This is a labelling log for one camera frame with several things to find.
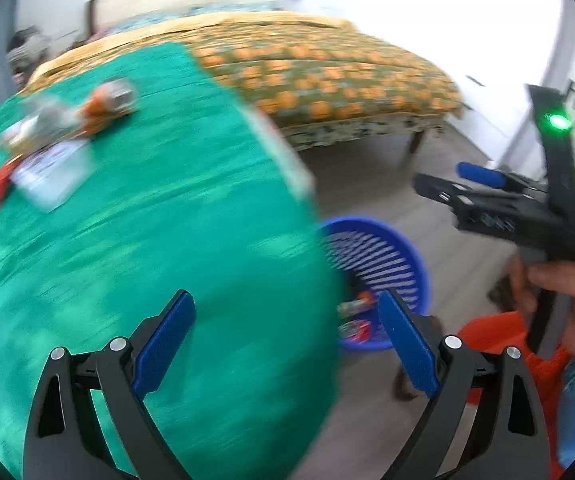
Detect blue plastic basket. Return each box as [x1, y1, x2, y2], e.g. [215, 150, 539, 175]
[317, 216, 431, 353]

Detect maroon furry slipper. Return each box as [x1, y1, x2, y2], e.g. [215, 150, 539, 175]
[392, 367, 421, 403]

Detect striped snack wrapper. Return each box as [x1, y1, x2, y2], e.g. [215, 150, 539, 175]
[337, 294, 373, 317]

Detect green patterned cloth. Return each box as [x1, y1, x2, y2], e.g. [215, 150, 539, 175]
[0, 42, 353, 480]

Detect orange fleece pants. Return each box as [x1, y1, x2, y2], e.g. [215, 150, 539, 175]
[455, 310, 573, 480]

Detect pile of clothes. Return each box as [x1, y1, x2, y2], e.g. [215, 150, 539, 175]
[8, 27, 51, 68]

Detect colourful red snack packet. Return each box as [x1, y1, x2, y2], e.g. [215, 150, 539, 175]
[338, 321, 375, 346]

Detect pink striped sheet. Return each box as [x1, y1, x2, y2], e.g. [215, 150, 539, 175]
[246, 104, 318, 201]

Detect crushed orange can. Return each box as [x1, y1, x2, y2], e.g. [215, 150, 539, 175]
[82, 78, 137, 127]

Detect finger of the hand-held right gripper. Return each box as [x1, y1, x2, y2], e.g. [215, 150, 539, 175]
[412, 172, 473, 211]
[457, 161, 548, 193]

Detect leaf print bed skirt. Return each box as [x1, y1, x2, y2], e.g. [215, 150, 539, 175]
[282, 110, 448, 152]

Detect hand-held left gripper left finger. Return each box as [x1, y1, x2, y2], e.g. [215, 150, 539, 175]
[22, 289, 197, 480]

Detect silver foil wrapper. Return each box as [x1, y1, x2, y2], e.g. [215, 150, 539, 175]
[0, 97, 86, 153]

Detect teal floral pillow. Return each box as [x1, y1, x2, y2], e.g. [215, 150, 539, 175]
[188, 2, 273, 15]
[110, 12, 173, 33]

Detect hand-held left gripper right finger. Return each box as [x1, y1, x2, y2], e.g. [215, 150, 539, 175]
[376, 289, 551, 480]

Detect bed with orange floral quilt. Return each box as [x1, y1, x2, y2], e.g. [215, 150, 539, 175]
[18, 10, 463, 121]

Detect white green drink carton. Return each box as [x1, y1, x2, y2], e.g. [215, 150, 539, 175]
[10, 140, 93, 213]

